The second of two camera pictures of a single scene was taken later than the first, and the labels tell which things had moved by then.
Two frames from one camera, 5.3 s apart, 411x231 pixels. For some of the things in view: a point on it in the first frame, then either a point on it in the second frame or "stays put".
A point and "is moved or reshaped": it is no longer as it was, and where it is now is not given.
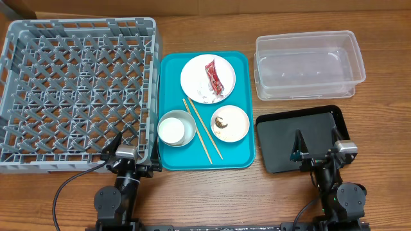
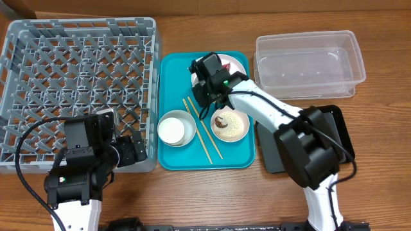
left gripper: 155,159 to 130,156
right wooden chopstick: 206,129 stays put
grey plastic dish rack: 69,86 stays put
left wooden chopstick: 203,143 stays put
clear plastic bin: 307,65 stays put
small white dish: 237,124 stays put
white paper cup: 171,130 stays put
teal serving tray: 205,111 stays put
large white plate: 194,79 is moved or reshaped
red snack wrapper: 214,81 is moved or reshaped
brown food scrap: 219,124 stays put
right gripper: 318,158 to 199,86
